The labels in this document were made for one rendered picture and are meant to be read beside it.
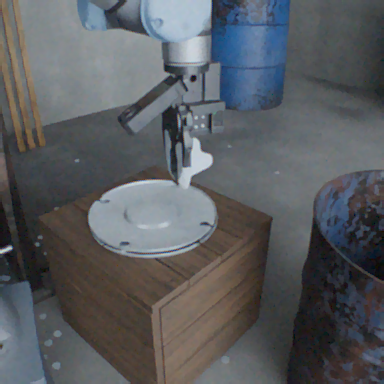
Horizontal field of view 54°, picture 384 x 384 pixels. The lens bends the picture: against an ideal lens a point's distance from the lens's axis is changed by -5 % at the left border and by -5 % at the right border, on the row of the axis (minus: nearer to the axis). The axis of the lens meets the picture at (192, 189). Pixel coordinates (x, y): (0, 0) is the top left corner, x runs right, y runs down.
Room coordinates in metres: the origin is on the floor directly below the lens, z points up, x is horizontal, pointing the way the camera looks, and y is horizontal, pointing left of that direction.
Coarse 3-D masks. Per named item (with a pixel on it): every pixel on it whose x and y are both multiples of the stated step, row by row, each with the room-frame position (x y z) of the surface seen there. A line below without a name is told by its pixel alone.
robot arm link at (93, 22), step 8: (80, 0) 0.54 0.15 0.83; (80, 8) 0.54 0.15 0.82; (88, 8) 0.51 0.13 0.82; (96, 8) 0.51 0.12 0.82; (80, 16) 0.55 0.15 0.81; (88, 16) 0.51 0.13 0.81; (96, 16) 0.51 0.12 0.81; (104, 16) 0.52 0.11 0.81; (112, 16) 0.50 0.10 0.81; (88, 24) 0.53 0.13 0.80; (96, 24) 0.52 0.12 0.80; (104, 24) 0.52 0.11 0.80; (112, 24) 0.53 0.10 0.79; (120, 24) 0.49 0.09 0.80
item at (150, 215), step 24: (120, 192) 0.84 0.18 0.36; (144, 192) 0.84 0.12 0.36; (168, 192) 0.84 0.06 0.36; (192, 192) 0.84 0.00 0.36; (96, 216) 0.74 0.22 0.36; (120, 216) 0.74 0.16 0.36; (144, 216) 0.73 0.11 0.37; (168, 216) 0.73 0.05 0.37; (192, 216) 0.74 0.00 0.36; (120, 240) 0.65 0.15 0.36; (144, 240) 0.65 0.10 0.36; (168, 240) 0.65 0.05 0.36; (192, 240) 0.64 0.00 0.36
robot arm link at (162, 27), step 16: (96, 0) 0.41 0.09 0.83; (112, 0) 0.40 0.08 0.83; (128, 0) 0.41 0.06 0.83; (144, 0) 0.40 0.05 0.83; (160, 0) 0.39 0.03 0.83; (176, 0) 0.40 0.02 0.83; (192, 0) 0.41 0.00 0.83; (208, 0) 0.42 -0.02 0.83; (128, 16) 0.42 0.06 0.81; (144, 16) 0.40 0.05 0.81; (160, 16) 0.39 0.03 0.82; (176, 16) 0.40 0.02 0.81; (192, 16) 0.41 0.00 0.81; (208, 16) 0.42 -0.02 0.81; (144, 32) 0.43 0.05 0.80; (160, 32) 0.40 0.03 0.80; (176, 32) 0.40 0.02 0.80; (192, 32) 0.41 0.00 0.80
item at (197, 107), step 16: (208, 64) 0.61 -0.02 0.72; (192, 80) 0.62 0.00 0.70; (208, 80) 0.61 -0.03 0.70; (192, 96) 0.61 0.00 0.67; (208, 96) 0.61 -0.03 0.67; (176, 112) 0.58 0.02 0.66; (192, 112) 0.58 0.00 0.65; (208, 112) 0.59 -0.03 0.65; (224, 112) 0.61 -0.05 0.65; (176, 128) 0.58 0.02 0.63; (192, 128) 0.59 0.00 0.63; (208, 128) 0.61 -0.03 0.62
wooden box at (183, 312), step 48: (96, 192) 0.86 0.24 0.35; (48, 240) 0.72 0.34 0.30; (96, 240) 0.66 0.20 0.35; (240, 240) 0.66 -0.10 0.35; (96, 288) 0.59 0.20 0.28; (144, 288) 0.52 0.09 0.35; (192, 288) 0.55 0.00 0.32; (240, 288) 0.67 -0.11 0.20; (96, 336) 0.62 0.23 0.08; (144, 336) 0.49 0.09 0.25; (192, 336) 0.55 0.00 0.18; (240, 336) 0.69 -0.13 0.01
